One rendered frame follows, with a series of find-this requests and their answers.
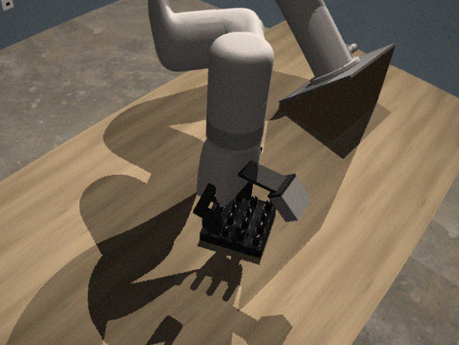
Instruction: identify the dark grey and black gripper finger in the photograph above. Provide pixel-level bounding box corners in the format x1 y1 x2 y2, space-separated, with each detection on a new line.
193 183 223 236
237 147 263 200

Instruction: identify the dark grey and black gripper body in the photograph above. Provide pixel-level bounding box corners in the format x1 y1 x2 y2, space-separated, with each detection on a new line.
197 134 263 207

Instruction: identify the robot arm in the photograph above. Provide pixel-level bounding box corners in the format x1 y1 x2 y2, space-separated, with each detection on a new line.
148 0 360 222

